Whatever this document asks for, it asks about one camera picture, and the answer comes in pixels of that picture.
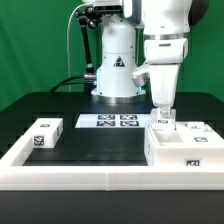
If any white cabinet door piece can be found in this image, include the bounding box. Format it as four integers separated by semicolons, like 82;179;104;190
151;108;176;131
176;122;224;148

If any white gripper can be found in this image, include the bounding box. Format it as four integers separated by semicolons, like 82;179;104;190
144;38;188;118

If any black camera on mount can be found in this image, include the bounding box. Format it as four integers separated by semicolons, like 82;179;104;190
87;5;123;14

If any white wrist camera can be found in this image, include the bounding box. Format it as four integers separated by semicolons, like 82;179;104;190
132;64;149;87

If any white cable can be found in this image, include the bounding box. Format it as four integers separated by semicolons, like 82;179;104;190
66;3;88;93

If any black cable bundle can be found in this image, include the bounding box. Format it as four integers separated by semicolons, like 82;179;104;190
49;75;98;93

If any white block with markers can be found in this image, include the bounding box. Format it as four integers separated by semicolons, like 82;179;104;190
32;118;63;148

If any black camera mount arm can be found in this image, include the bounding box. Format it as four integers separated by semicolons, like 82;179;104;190
75;7;102;74

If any white U-shaped border frame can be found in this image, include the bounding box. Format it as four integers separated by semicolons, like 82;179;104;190
0;135;224;191

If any white flat marker plate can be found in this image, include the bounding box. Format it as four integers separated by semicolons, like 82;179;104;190
75;114;151;128

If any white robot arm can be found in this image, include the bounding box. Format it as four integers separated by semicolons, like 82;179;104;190
82;0;209;119

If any white cabinet body box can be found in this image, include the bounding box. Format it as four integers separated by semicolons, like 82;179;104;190
144;126;224;167

